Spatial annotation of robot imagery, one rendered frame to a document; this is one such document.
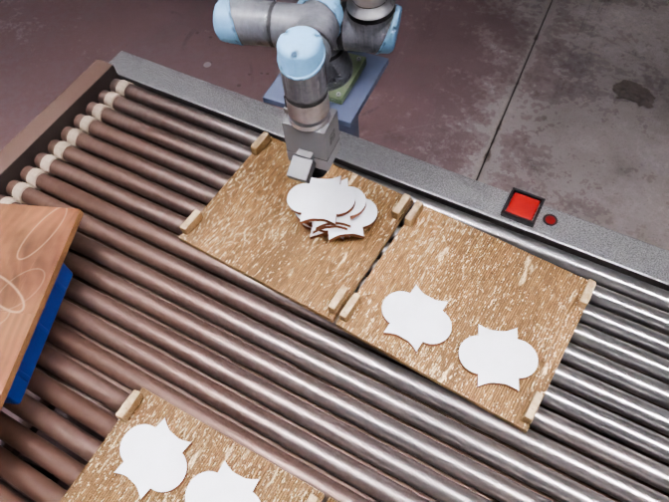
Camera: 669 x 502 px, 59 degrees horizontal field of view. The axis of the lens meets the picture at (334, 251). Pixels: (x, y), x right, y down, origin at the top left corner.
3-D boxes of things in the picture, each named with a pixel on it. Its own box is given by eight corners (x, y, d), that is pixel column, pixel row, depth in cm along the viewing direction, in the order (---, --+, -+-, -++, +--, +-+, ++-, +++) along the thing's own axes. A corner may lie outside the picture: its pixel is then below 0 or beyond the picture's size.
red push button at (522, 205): (514, 194, 136) (515, 191, 135) (539, 204, 134) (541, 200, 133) (504, 214, 133) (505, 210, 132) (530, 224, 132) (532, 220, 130)
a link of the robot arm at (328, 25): (282, -15, 103) (264, 26, 98) (344, -11, 101) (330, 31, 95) (289, 23, 110) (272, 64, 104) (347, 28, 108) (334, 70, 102)
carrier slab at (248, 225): (268, 138, 149) (267, 134, 148) (413, 203, 136) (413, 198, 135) (180, 240, 135) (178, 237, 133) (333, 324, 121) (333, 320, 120)
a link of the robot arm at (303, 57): (330, 22, 94) (317, 59, 90) (334, 76, 103) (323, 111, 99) (283, 18, 95) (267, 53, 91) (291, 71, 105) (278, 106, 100)
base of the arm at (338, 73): (312, 47, 170) (307, 19, 161) (360, 58, 166) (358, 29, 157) (290, 85, 164) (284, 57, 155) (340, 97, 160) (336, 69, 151)
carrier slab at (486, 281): (417, 206, 135) (418, 202, 134) (594, 287, 122) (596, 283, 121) (335, 327, 121) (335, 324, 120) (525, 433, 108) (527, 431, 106)
